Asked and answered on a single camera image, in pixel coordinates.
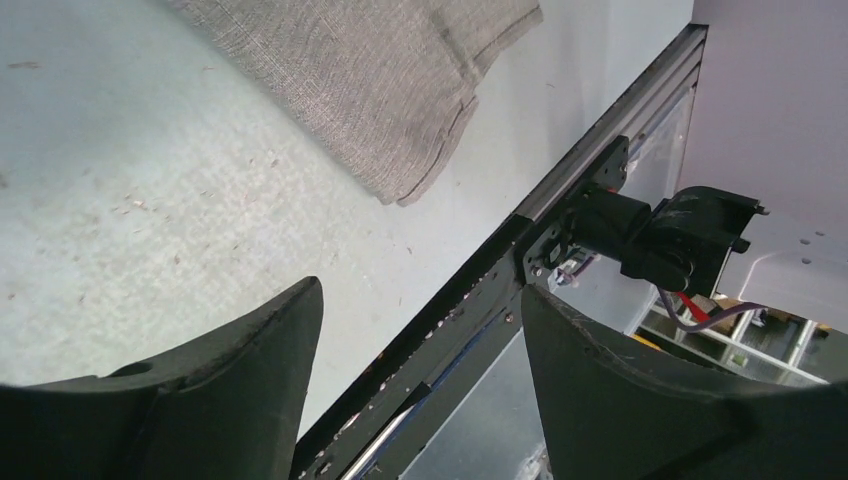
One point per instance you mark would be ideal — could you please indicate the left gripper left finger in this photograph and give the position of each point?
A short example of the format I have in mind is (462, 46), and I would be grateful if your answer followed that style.
(225, 405)

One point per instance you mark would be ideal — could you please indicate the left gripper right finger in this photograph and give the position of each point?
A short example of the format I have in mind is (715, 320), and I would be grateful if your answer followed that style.
(614, 408)

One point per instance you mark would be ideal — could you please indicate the grey cloth napkin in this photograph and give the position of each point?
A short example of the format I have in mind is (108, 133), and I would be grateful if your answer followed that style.
(387, 87)

